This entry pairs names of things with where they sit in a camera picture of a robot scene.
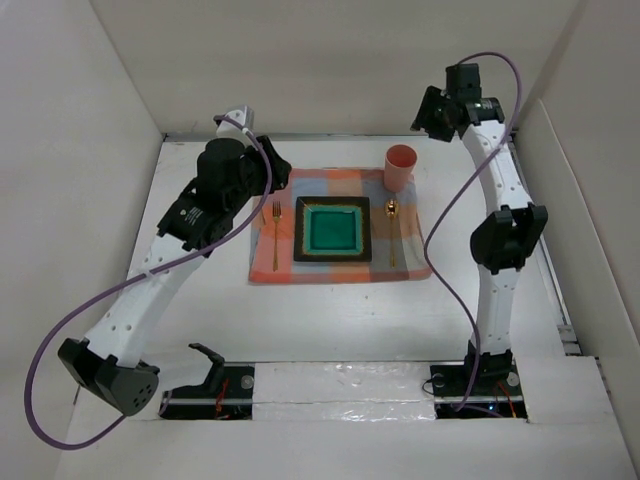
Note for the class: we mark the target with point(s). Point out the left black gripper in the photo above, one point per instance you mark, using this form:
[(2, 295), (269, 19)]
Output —
[(280, 168)]

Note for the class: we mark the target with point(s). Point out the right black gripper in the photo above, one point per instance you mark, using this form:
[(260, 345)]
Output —
[(424, 117)]

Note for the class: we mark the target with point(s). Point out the gold fork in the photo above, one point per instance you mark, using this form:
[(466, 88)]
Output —
[(276, 217)]

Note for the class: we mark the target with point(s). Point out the pink plastic cup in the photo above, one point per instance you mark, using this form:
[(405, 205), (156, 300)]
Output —
[(400, 161)]

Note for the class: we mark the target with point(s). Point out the gold spoon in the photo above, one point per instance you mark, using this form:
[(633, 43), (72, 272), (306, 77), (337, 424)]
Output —
[(391, 211)]

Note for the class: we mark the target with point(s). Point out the green square plate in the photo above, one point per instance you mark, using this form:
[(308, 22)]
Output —
[(332, 229)]

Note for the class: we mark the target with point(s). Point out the orange blue checkered cloth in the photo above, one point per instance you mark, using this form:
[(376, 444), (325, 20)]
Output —
[(408, 238)]

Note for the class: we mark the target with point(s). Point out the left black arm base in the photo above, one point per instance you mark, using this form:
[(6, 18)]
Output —
[(225, 394)]

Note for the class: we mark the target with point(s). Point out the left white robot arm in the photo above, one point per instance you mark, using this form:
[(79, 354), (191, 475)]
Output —
[(108, 361)]

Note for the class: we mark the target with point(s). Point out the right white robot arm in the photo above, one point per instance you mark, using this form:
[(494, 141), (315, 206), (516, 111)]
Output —
[(503, 242)]

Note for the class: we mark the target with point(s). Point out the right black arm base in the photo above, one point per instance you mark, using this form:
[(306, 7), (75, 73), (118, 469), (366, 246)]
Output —
[(493, 392)]

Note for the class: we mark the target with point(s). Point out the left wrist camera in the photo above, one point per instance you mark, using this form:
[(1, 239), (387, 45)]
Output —
[(235, 122)]

